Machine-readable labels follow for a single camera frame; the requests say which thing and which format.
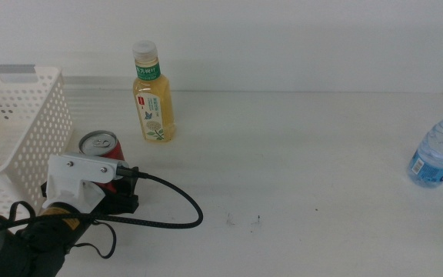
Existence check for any clear water bottle blue cap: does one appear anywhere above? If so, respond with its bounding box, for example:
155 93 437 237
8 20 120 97
406 105 443 189

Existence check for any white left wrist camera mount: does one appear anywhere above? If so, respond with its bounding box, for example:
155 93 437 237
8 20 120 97
42 152 131 215

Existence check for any white perforated plastic basket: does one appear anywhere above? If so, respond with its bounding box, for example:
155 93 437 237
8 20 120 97
0 65 75 221

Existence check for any yellow tea bottle white cap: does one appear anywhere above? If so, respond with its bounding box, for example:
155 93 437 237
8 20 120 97
132 39 177 143

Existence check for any red soda can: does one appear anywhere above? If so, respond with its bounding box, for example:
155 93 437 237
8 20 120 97
78 129 127 194

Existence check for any thin black cable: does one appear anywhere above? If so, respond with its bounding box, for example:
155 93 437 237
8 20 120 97
66 219 118 260

